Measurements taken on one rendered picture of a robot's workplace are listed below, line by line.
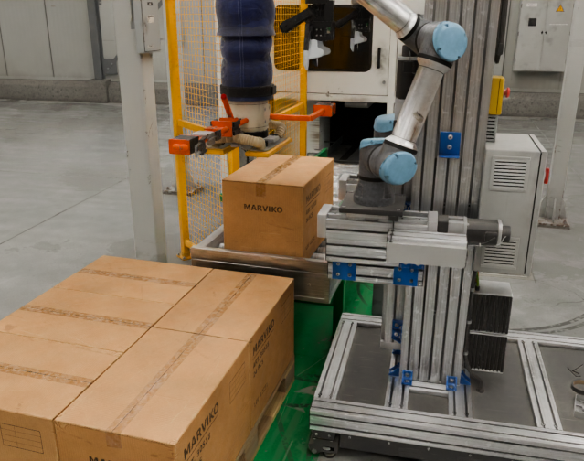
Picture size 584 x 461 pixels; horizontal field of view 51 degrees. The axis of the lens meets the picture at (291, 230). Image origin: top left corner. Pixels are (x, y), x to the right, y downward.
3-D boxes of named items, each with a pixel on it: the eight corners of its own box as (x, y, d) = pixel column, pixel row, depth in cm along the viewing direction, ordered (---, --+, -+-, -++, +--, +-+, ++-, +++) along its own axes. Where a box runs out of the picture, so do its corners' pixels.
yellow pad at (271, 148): (270, 140, 275) (270, 129, 273) (292, 142, 272) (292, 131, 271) (244, 156, 244) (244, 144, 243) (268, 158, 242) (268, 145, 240)
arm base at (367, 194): (396, 196, 227) (398, 170, 224) (393, 208, 214) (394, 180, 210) (355, 193, 231) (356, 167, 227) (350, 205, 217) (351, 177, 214)
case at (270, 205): (265, 221, 353) (264, 153, 340) (332, 228, 342) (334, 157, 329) (224, 258, 299) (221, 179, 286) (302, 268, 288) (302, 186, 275)
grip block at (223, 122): (217, 132, 240) (217, 117, 238) (241, 133, 237) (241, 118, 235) (209, 135, 232) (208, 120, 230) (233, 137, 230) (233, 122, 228)
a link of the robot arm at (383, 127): (366, 146, 264) (368, 115, 260) (385, 142, 273) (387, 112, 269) (390, 151, 256) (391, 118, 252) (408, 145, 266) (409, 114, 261)
